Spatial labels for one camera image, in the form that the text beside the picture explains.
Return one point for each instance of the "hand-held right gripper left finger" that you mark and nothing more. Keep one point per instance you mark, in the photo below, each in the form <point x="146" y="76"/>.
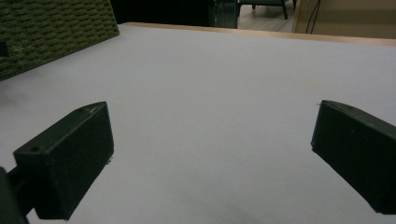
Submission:
<point x="71" y="155"/>

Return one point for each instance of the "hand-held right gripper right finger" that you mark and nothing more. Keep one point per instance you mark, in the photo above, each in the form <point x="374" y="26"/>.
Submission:
<point x="358" y="155"/>

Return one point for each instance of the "green woven basket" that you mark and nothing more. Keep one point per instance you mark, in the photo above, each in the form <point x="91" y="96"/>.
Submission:
<point x="53" y="31"/>

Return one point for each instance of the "light wooden cabinet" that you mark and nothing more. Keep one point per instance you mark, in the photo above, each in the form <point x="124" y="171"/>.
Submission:
<point x="358" y="18"/>

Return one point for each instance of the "wooden table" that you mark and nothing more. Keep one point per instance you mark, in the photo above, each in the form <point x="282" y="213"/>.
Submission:
<point x="280" y="33"/>

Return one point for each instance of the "white table sheet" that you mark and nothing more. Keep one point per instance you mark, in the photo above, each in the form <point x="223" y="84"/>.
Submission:
<point x="211" y="93"/>

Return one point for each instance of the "black cabinet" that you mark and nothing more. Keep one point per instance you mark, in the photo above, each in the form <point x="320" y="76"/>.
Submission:
<point x="162" y="12"/>

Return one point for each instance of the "dark chair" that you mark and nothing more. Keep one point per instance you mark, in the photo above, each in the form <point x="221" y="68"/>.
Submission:
<point x="264" y="2"/>

